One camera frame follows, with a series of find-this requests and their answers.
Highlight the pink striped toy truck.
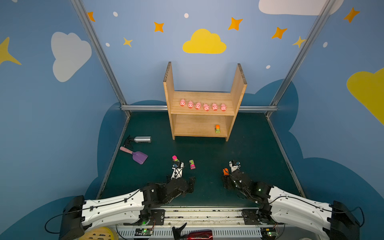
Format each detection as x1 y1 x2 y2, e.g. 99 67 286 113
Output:
189 160 196 170

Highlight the pink toy pig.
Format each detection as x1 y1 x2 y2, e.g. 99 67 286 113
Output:
180 99 186 107
195 102 201 110
221 104 227 112
203 104 210 112
188 101 194 109
212 103 219 111

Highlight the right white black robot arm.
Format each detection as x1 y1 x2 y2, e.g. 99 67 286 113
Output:
223 169 362 240

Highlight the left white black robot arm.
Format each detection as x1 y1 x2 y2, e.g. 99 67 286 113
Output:
59 177 196 240

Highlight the wooden two-tier shelf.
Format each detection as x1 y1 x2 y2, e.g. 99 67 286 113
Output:
163 62 248 141

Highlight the purple pink toy shovel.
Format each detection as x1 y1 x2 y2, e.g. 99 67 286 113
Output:
120 147 148 165

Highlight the left green circuit board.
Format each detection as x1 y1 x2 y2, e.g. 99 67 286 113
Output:
134 229 154 238

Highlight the green circuit board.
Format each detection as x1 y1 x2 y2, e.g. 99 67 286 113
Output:
134 229 154 238
260 228 279 240

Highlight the right green circuit board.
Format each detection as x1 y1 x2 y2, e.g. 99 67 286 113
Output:
260 228 279 240

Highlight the silver spray bottle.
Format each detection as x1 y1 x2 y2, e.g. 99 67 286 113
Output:
123 135 152 148

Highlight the red black clamp tool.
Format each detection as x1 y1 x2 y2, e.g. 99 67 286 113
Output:
172 223 213 240

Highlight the yellow plastic basket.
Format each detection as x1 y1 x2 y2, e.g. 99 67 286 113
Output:
78 227 119 240

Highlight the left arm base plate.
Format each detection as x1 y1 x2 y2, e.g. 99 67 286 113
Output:
123 209 166 226

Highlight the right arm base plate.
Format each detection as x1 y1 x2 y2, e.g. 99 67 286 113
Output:
242 208 282 225

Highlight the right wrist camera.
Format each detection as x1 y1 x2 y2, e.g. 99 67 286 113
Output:
229 161 241 173

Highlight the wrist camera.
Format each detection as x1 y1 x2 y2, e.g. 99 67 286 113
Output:
229 161 241 173
171 161 184 180

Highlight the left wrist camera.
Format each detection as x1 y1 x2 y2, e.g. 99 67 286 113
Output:
171 161 184 180

